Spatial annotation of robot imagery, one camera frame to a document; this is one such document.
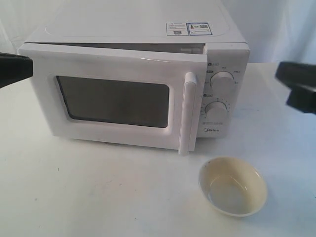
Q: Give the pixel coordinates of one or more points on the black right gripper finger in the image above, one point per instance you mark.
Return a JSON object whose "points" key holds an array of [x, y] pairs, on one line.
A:
{"points": [[296, 74], [302, 99]]}

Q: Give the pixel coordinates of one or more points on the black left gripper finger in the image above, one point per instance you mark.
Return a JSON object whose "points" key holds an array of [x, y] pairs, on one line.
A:
{"points": [[14, 68]]}

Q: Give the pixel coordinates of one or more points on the cream ceramic bowl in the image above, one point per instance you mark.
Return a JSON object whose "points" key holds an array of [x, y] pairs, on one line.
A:
{"points": [[232, 186]]}

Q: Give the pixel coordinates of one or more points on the white microwave door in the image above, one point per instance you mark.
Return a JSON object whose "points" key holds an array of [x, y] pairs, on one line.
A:
{"points": [[142, 98]]}

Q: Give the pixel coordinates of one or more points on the white upper microwave knob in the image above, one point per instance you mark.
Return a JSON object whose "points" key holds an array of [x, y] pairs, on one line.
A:
{"points": [[222, 82]]}

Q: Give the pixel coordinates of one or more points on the white microwave knob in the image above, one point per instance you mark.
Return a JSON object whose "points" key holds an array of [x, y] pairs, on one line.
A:
{"points": [[216, 111], [222, 82]]}

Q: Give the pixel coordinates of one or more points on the white lower microwave knob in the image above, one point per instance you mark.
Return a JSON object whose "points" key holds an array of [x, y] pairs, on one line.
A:
{"points": [[216, 111]]}

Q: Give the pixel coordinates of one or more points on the white Midea microwave oven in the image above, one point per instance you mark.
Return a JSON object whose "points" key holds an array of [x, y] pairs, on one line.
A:
{"points": [[179, 26]]}

